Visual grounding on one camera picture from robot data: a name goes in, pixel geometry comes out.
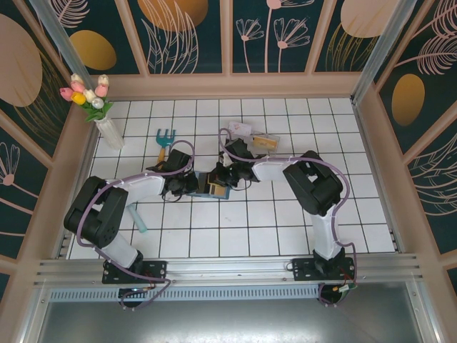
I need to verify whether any teal leather card holder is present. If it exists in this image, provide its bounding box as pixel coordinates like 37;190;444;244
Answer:
191;170;231;202

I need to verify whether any gold card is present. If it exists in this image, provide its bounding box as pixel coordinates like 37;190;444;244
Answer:
251;135;279;151

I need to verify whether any lavender card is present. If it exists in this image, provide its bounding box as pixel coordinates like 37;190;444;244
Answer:
228;121;253;137

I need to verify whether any clear acrylic organizer box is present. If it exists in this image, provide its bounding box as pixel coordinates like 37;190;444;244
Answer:
223;120;281;159

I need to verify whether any white ribbed vase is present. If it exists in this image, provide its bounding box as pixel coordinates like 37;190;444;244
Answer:
94;117;126;151

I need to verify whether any pale teal tube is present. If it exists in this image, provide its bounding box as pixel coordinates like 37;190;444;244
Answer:
128;204;149;234

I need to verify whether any artificial tulip bouquet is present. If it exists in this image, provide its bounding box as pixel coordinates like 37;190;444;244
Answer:
59;73;115;124

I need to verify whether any small controller board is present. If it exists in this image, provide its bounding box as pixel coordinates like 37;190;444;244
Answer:
119;285;151;309
319;282;359;308

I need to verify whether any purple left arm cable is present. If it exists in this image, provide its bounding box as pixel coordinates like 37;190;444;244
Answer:
74;139;196;312

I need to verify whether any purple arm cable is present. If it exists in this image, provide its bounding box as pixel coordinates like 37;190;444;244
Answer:
74;139;196;312
218;128;360;309

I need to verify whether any teal garden rake wooden handle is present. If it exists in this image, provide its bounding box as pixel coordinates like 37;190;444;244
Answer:
154;128;178;164

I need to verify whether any aluminium front rail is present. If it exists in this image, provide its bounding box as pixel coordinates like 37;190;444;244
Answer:
34;252;426;287

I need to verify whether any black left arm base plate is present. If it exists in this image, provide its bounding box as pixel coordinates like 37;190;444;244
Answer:
101;259;169;285

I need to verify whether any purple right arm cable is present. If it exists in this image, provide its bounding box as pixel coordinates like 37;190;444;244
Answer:
218;128;360;309

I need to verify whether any grey slotted cable duct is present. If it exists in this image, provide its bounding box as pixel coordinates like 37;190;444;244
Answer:
48;287;322;302

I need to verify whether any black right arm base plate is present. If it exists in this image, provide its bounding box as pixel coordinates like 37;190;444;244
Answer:
291;257;358;284

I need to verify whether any aluminium corner post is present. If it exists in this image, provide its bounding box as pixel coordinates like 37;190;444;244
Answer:
349;0;419;105
28;0;91;84

